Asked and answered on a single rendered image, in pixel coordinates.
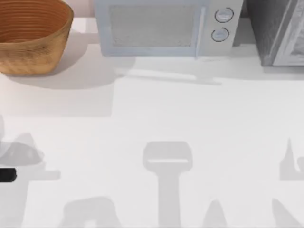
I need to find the microwave oven door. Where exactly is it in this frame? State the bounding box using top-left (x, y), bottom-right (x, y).
top-left (92, 0), bottom-right (207, 60)

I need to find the round microwave knob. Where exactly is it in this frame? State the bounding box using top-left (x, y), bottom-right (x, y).
top-left (210, 27), bottom-right (230, 43)
top-left (214, 7), bottom-right (235, 23)

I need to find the pale microwave oven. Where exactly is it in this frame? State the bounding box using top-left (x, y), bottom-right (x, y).
top-left (92, 0), bottom-right (245, 60)

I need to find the brown woven basket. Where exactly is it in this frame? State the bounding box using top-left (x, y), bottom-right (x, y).
top-left (0, 0), bottom-right (75, 76)

